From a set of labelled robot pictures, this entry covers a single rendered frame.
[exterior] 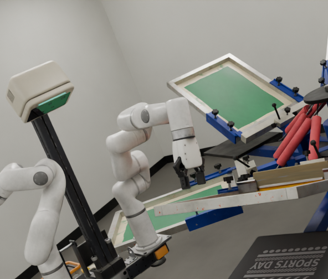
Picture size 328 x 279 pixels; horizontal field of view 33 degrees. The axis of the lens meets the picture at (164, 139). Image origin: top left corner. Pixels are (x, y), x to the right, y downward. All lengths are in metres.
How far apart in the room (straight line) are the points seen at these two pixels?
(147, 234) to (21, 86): 0.85
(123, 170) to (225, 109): 1.65
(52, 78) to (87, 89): 5.04
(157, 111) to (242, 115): 1.97
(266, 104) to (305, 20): 2.85
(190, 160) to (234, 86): 2.26
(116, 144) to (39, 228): 0.43
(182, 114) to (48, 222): 0.65
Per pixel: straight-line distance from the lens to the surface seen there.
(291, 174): 2.48
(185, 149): 1.80
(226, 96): 3.94
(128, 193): 2.37
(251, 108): 3.83
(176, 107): 1.81
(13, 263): 6.06
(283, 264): 2.33
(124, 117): 2.07
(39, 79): 2.09
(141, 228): 2.43
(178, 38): 7.31
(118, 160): 2.27
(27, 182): 2.06
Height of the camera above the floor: 2.05
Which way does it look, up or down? 12 degrees down
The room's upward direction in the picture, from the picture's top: 22 degrees counter-clockwise
